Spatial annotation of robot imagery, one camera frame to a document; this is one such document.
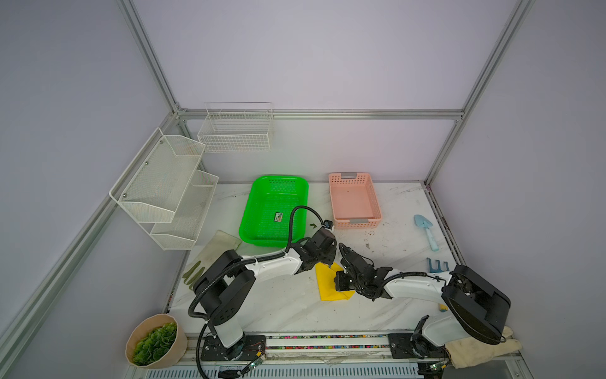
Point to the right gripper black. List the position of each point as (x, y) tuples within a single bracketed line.
[(338, 282)]

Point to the green plastic basket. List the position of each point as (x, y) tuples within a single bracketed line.
[(266, 218)]

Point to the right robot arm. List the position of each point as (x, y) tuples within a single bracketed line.
[(476, 308)]

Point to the blue yellow garden rake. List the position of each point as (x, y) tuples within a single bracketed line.
[(437, 266)]

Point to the pink plastic basket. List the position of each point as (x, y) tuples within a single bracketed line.
[(354, 200)]

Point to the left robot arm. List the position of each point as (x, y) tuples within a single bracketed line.
[(221, 291)]

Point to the cream work glove right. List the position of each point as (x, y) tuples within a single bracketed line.
[(469, 352)]

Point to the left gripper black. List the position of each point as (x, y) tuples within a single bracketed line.
[(331, 252)]

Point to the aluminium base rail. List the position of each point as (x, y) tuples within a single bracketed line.
[(325, 347)]

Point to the light blue garden trowel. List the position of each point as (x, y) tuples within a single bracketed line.
[(426, 225)]

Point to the white wire basket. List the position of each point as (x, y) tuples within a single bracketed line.
[(237, 127)]

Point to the paper bag with greens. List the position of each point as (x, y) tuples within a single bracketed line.
[(159, 342)]

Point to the white mesh two-tier shelf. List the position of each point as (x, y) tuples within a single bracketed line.
[(166, 192)]

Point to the yellow paper napkin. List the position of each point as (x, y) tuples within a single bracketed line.
[(326, 276)]

